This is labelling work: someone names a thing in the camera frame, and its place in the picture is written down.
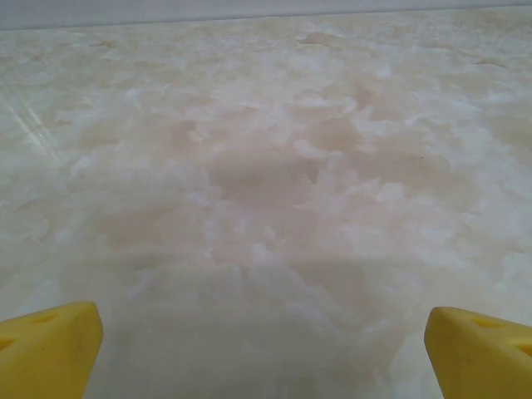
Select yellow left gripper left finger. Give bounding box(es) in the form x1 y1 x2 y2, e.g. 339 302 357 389
0 302 104 399

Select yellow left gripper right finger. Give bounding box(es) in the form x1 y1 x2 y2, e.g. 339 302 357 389
423 306 532 399

